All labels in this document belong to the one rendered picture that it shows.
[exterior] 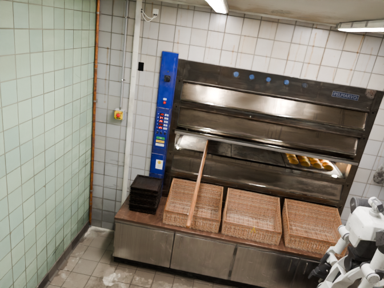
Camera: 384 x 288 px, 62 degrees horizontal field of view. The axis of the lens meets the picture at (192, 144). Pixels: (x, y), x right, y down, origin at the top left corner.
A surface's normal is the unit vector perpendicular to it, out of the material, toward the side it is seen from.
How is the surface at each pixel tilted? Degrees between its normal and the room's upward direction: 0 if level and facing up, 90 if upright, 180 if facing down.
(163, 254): 90
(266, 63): 90
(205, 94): 70
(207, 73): 91
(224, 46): 90
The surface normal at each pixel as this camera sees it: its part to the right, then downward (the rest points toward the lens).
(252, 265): -0.12, 0.28
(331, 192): -0.07, -0.01
